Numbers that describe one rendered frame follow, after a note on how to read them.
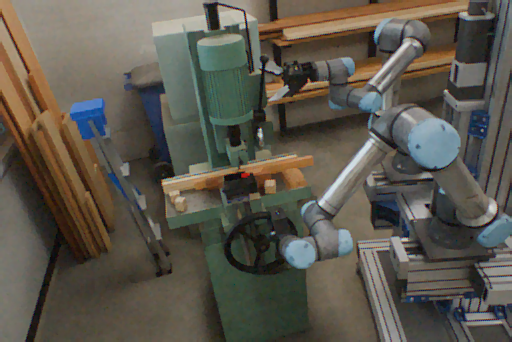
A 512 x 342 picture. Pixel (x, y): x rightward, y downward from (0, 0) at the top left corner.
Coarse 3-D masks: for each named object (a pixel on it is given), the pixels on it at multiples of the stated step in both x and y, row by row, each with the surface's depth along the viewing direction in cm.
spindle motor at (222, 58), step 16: (208, 48) 140; (224, 48) 139; (240, 48) 143; (208, 64) 143; (224, 64) 142; (240, 64) 145; (208, 80) 147; (224, 80) 145; (240, 80) 148; (208, 96) 152; (224, 96) 148; (240, 96) 150; (224, 112) 152; (240, 112) 153
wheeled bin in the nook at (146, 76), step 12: (132, 72) 335; (144, 72) 321; (156, 72) 316; (132, 84) 307; (144, 84) 305; (156, 84) 308; (144, 96) 313; (156, 96) 316; (156, 108) 322; (156, 120) 327; (156, 132) 333; (156, 144) 381; (156, 156) 385; (168, 156) 348; (156, 168) 346; (168, 168) 349; (156, 180) 352
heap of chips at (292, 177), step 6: (294, 168) 174; (282, 174) 173; (288, 174) 170; (294, 174) 169; (300, 174) 169; (288, 180) 168; (294, 180) 167; (300, 180) 167; (288, 186) 167; (294, 186) 166; (300, 186) 166
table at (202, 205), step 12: (276, 180) 173; (180, 192) 173; (192, 192) 172; (204, 192) 171; (216, 192) 170; (264, 192) 166; (276, 192) 165; (288, 192) 166; (300, 192) 167; (168, 204) 166; (192, 204) 164; (204, 204) 163; (216, 204) 162; (264, 204) 166; (276, 204) 167; (168, 216) 158; (180, 216) 159; (192, 216) 160; (204, 216) 162; (216, 216) 163; (228, 228) 155
